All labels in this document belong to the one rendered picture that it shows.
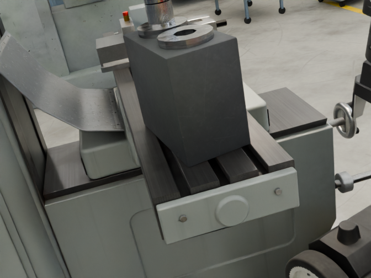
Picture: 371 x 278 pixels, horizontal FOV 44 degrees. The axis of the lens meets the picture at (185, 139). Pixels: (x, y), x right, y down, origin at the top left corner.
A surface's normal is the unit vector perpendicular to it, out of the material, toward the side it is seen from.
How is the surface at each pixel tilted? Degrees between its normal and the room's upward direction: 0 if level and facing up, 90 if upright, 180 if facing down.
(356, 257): 45
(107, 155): 90
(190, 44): 90
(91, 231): 90
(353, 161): 0
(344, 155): 0
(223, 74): 90
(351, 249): 0
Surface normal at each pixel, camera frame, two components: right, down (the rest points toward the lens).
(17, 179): 0.80, 0.12
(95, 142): -0.18, -0.87
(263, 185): 0.22, 0.41
